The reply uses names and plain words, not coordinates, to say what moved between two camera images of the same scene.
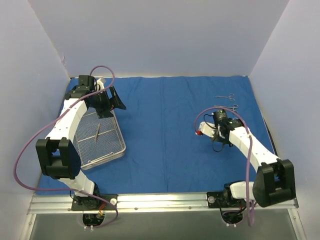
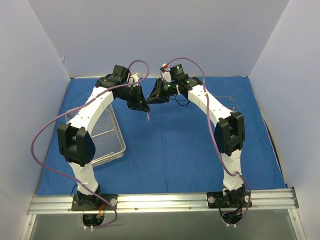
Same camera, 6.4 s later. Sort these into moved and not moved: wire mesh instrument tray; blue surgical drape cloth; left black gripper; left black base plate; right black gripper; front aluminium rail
Moved: left black gripper; right black gripper
Not moved: wire mesh instrument tray; blue surgical drape cloth; front aluminium rail; left black base plate
